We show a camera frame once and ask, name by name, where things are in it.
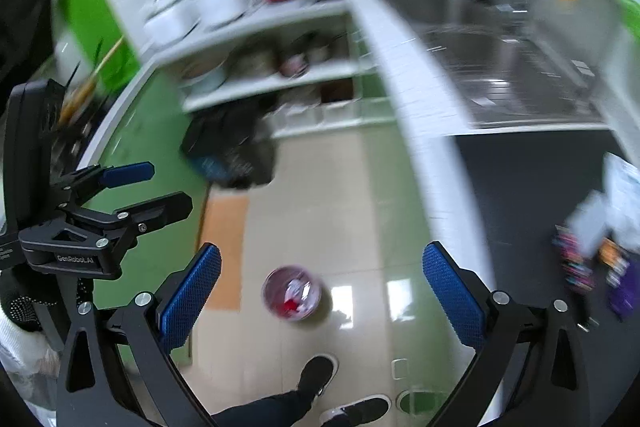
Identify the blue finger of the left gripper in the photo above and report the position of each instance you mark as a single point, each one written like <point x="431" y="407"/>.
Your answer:
<point x="148" y="216"/>
<point x="127" y="174"/>

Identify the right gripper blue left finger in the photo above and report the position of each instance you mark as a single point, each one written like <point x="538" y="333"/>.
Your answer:
<point x="183" y="295"/>

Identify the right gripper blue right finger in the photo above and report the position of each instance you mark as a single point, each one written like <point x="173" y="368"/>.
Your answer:
<point x="463" y="310"/>

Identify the black colourful patterned tube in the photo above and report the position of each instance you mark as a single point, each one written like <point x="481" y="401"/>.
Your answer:
<point x="577" y="276"/>

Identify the purple drawstring pouch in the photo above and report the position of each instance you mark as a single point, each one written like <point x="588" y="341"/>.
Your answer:
<point x="623" y="290"/>

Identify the white plastic bag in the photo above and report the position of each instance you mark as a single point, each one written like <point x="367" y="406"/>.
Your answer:
<point x="621" y="189"/>

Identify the clear ribbed plastic lid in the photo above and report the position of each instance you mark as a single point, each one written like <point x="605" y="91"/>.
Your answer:
<point x="588" y="223"/>

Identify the pink trash bin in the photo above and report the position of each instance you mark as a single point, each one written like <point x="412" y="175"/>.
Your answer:
<point x="291" y="293"/>

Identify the black dual recycling bin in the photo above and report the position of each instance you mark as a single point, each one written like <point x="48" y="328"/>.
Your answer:
<point x="231" y="147"/>

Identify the black shoe right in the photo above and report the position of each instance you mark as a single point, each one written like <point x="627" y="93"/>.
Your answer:
<point x="362" y="412"/>

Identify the black shoe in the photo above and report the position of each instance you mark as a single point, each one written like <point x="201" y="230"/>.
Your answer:
<point x="316" y="375"/>
<point x="362" y="412"/>

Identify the black counter mat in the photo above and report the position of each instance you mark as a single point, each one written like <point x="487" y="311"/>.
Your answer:
<point x="526" y="184"/>

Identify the black shoe left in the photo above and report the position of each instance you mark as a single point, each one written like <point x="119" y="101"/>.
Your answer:
<point x="316" y="375"/>

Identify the white storage drawer box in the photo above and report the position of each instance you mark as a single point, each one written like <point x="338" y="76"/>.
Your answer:
<point x="295" y="119"/>

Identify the white rice cooker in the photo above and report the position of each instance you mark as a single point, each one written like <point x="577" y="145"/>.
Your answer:
<point x="219" y="13"/>

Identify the steel pot on shelf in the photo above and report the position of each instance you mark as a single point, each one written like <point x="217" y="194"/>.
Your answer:
<point x="310" y="49"/>

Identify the stainless steel sink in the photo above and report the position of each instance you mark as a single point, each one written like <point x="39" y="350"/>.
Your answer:
<point x="503" y="77"/>

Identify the green plastic wall basket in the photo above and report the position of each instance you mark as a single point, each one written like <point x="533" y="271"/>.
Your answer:
<point x="631" y="16"/>

